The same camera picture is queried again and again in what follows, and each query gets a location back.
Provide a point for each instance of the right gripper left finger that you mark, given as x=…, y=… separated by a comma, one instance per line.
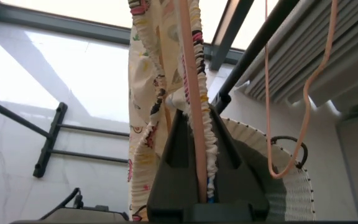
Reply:
x=172, y=186

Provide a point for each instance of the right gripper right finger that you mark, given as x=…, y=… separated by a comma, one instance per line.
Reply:
x=238, y=186

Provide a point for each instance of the cream printed garment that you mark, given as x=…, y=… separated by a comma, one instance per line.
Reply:
x=141, y=81

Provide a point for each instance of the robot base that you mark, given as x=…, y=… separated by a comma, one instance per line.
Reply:
x=85, y=214

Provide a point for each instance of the white laundry basket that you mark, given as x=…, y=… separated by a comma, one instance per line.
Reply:
x=297, y=193

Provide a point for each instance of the black clothes rack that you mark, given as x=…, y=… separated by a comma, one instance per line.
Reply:
x=50, y=140

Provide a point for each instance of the grey curtain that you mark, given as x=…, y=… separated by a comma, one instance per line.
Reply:
x=306, y=46

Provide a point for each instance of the window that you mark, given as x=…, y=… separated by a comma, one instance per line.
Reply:
x=64, y=26

